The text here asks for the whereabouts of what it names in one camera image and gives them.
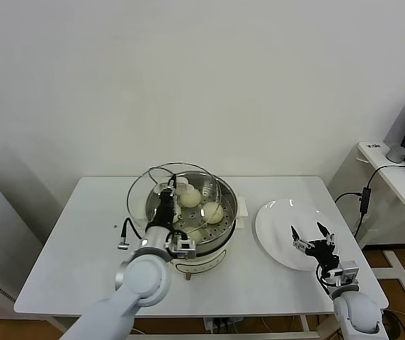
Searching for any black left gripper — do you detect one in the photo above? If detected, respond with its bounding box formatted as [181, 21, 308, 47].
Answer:
[149, 174, 181, 232]

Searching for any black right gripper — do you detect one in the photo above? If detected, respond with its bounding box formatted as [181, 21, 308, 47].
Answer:
[290, 221, 342, 281]

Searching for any glass lid with cream handle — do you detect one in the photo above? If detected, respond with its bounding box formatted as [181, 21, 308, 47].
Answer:
[126, 161, 223, 227]

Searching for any perforated steel steamer basket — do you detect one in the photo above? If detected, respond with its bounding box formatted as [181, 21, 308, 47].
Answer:
[137, 171, 250, 249]

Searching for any white round plate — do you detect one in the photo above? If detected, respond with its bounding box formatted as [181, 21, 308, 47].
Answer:
[254, 198, 341, 273]

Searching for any cream electric cooker base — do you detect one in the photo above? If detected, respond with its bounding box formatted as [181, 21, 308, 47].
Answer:
[137, 216, 248, 283]

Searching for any white side table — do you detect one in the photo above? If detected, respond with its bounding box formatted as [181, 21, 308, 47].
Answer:
[329, 141, 405, 302]

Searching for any grey round puck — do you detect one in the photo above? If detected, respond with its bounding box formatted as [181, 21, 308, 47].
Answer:
[385, 145, 405, 164]

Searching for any white power strip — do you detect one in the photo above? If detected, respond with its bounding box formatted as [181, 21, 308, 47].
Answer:
[204, 317, 244, 334]

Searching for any black cooker power cord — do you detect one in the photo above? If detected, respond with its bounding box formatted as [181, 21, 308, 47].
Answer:
[148, 166, 176, 187]

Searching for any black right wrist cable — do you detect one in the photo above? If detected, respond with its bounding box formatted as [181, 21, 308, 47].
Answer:
[315, 263, 335, 295]

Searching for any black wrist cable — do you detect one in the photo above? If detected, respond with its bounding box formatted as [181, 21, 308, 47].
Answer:
[315, 263, 335, 295]
[117, 217, 145, 251]

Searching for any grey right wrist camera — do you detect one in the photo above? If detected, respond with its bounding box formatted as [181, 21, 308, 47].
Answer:
[328, 261, 360, 288]

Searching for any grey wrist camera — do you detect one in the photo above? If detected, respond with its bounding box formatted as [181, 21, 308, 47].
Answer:
[328, 261, 360, 288]
[169, 234, 197, 261]

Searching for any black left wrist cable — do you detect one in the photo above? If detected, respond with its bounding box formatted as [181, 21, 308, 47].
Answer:
[117, 217, 145, 251]

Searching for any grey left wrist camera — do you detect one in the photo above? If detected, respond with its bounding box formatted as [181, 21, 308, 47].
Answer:
[169, 234, 197, 261]

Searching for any black laptop charger cable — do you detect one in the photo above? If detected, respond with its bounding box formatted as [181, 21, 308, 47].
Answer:
[335, 164, 405, 240]

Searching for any white table leg frame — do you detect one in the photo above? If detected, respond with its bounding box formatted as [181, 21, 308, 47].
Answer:
[46, 313, 366, 340]

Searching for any black floor cable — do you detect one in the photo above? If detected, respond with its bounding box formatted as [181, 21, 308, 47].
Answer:
[382, 310, 405, 340]

